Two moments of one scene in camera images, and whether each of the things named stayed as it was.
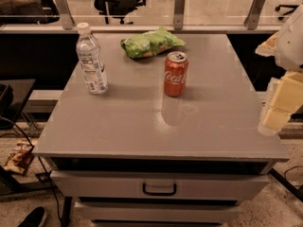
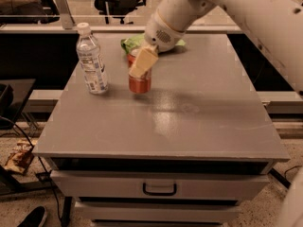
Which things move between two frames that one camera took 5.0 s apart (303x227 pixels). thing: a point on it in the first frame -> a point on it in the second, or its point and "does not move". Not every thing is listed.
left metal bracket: (65, 16) does not move
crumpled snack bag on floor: (21, 158) does not move
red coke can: (175, 71) -> (138, 85)
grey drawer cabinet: (133, 156) does not move
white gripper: (292, 47) -> (160, 33)
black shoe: (35, 218) does not move
